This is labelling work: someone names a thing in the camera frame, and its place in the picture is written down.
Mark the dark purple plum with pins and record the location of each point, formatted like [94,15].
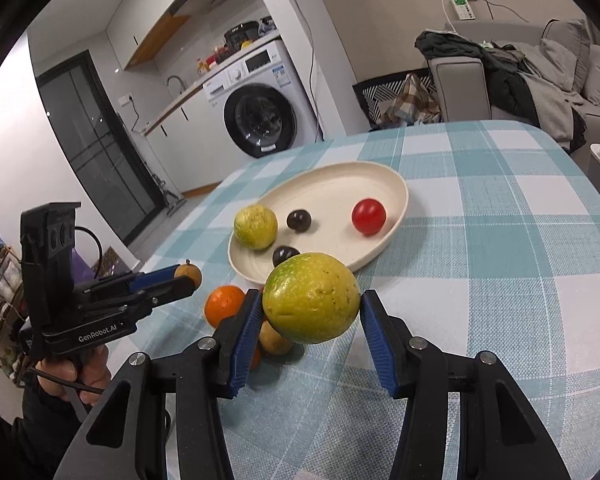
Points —
[298,220]
[285,255]

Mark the white upper cabinets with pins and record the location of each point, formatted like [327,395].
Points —
[145,20]

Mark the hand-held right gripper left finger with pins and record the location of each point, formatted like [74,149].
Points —
[245,340]

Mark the orange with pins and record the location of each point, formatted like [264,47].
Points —
[220,307]
[256,358]

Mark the kitchen faucet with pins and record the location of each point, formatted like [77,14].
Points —
[174,81]

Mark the wall socket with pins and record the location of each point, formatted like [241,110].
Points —
[126,99]

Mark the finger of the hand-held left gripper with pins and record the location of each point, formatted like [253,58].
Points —
[160,276]
[175,290]

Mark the grey garment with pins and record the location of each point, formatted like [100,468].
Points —
[550,105]

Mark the black patterned basket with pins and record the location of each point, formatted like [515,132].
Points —
[372,95]

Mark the floor mop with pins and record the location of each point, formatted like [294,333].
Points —
[172,200]

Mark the white green wall controller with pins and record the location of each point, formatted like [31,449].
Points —
[462,7]

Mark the black jacket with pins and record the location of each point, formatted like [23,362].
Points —
[505,85]

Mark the black cooker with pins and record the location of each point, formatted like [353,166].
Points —
[242,35]

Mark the person's left hand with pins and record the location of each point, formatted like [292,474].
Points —
[95,375]

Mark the plaid cloth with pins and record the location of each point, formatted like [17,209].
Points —
[412,102]

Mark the cream round plate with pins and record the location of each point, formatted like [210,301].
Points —
[330,190]

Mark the grey sofa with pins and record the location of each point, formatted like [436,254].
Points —
[460,90]

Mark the checked teal tablecloth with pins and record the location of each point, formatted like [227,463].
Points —
[505,260]

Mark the large red tomato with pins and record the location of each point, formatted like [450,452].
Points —
[368,216]

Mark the yellow bottle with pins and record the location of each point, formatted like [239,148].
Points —
[201,66]

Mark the storage shelf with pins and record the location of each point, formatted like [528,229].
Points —
[2,310]

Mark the purple bag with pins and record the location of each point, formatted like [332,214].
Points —
[82,270]

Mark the dark glass door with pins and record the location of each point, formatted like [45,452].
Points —
[95,150]

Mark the person's left forearm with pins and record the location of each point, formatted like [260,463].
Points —
[35,435]

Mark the small brown longan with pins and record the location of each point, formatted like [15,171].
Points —
[191,273]

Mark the green yellow round fruit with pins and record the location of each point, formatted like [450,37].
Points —
[311,297]
[255,226]

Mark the white lower kitchen cabinets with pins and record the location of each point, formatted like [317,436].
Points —
[190,150]

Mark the brown patterned bag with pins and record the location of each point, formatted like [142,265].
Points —
[111,262]

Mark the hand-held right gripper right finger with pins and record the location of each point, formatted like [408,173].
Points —
[377,345]

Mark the white washing machine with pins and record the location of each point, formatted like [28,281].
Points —
[265,105]

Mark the red container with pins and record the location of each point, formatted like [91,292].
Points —
[219,58]

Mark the brown round fruit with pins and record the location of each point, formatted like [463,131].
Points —
[275,341]

